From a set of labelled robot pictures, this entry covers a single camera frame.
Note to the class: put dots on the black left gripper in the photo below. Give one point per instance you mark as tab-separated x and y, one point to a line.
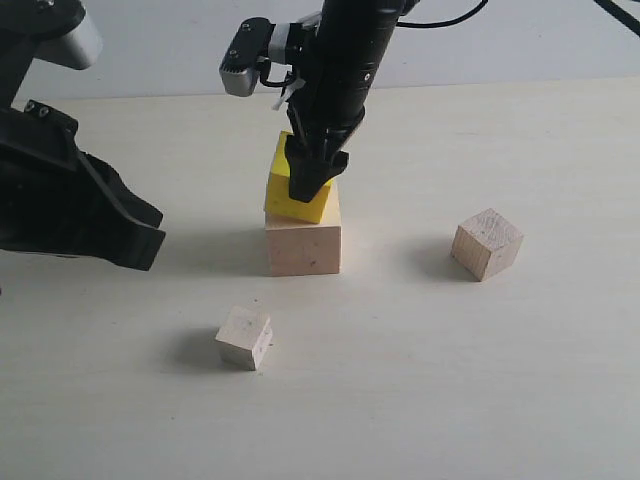
55	202

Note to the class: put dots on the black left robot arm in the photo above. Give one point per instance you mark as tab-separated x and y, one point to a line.
18	45

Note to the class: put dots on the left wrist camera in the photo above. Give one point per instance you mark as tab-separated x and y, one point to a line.
67	35

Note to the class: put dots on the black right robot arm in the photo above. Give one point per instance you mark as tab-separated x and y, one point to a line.
356	26

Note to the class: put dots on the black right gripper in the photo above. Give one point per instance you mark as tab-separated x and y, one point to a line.
324	113

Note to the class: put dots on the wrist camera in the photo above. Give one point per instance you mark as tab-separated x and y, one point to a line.
262	52
67	35

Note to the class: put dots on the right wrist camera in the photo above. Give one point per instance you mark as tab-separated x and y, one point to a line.
262	52

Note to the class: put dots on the large wooden cube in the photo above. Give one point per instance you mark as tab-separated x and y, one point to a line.
296	248

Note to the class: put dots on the small wooden cube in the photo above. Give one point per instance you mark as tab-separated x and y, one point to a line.
244	338

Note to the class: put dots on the medium wooden cube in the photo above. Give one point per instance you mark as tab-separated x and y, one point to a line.
486	244

